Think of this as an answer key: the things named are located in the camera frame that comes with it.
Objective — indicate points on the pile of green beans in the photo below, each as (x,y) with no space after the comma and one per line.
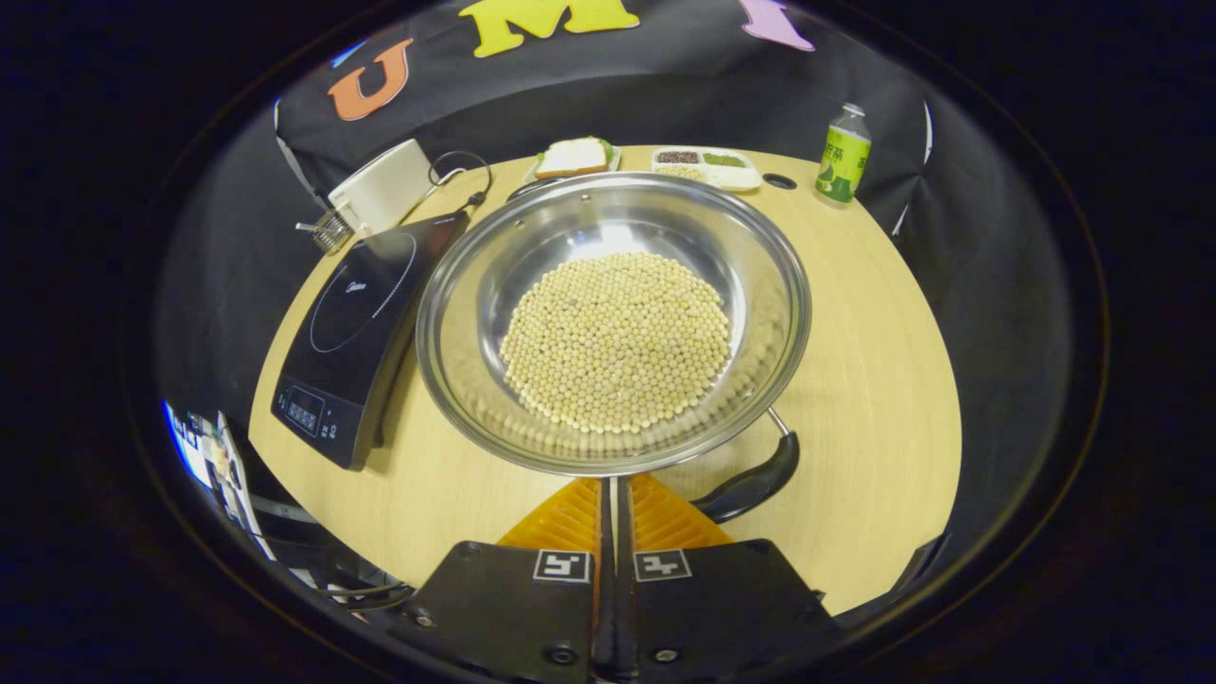
(724,160)

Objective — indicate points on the black table grommet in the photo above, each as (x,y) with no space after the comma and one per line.
(779,180)

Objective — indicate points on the white divided tray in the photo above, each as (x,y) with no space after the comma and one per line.
(746,179)

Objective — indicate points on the large pile of soybeans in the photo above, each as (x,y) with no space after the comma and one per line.
(617,342)

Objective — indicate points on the sandwich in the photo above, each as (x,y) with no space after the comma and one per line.
(572,157)

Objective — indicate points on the small pile of soybeans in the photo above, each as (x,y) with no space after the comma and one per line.
(679,172)

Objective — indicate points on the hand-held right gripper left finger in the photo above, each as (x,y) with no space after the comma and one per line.
(513,608)

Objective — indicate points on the green label drink bottle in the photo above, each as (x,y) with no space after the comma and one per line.
(843,157)

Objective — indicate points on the black induction cooktop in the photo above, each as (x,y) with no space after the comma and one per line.
(351,332)

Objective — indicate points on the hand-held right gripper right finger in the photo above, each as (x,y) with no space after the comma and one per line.
(712,608)

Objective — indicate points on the white toaster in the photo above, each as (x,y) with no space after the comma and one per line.
(385,185)

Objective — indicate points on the pile of red beans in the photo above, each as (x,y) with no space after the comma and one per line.
(678,157)

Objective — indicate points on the small white plate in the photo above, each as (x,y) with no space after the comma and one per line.
(616,163)

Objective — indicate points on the stainless steel pot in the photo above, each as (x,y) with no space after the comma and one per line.
(570,214)

